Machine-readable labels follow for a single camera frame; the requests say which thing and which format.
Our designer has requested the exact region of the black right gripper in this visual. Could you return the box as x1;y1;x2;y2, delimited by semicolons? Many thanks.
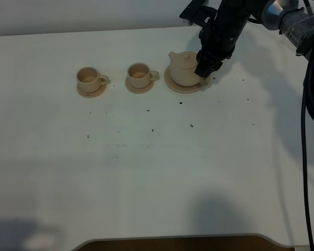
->
180;0;250;78

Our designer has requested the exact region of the beige ceramic teapot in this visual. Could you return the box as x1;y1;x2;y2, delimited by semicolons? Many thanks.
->
169;51;204;87

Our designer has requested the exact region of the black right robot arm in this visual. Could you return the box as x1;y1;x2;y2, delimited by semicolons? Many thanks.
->
180;0;314;120

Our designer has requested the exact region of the beige teapot saucer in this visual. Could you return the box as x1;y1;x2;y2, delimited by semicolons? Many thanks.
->
164;67;212;94

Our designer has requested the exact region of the right beige teacup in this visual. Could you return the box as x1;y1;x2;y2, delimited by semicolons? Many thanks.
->
126;63;160;89

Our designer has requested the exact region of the beige teacup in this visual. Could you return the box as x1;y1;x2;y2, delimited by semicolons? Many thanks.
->
126;63;160;89
76;67;109;93

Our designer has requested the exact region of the right beige cup saucer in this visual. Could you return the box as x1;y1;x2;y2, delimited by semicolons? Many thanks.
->
125;77;154;94

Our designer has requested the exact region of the beige cup saucer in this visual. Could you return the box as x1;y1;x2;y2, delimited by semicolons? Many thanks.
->
125;77;154;94
76;83;107;98

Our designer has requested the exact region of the left beige teacup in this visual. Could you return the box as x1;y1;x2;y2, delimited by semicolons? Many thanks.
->
76;67;109;93

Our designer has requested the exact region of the left beige cup saucer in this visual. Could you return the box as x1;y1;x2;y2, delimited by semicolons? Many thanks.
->
76;83;107;98

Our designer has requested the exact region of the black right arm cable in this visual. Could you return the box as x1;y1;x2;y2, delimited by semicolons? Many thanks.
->
300;0;314;251

